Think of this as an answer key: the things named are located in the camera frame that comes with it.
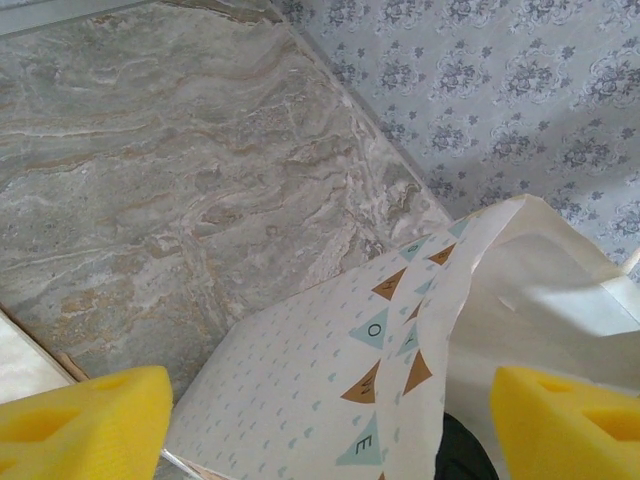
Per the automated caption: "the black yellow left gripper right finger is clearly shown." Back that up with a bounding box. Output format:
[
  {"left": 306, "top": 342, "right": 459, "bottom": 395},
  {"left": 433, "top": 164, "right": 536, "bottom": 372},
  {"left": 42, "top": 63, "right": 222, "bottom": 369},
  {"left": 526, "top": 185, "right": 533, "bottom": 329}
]
[{"left": 489, "top": 364, "right": 640, "bottom": 480}]

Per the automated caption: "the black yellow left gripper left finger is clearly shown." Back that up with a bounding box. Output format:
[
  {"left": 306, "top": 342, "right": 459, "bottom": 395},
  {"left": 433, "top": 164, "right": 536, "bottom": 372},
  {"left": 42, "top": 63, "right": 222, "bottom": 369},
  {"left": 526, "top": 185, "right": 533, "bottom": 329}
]
[{"left": 0, "top": 364, "right": 175, "bottom": 480}]

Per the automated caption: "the white printed paper gift bag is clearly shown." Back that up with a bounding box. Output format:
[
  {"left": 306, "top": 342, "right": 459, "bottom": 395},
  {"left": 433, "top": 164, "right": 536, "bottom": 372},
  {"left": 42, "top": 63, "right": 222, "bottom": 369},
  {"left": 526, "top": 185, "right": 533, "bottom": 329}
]
[{"left": 164, "top": 193, "right": 640, "bottom": 480}]

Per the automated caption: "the stack of napkins in box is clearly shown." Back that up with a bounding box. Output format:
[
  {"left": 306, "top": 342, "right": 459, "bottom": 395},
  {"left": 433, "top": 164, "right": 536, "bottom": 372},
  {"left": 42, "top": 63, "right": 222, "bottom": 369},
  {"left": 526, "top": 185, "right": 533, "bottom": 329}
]
[{"left": 0, "top": 302, "right": 92, "bottom": 401}]

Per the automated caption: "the aluminium right side rail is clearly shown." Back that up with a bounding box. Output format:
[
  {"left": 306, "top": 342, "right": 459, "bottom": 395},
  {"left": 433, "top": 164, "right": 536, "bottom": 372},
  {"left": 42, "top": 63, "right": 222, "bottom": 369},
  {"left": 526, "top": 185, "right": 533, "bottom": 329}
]
[{"left": 277, "top": 0, "right": 454, "bottom": 221}]

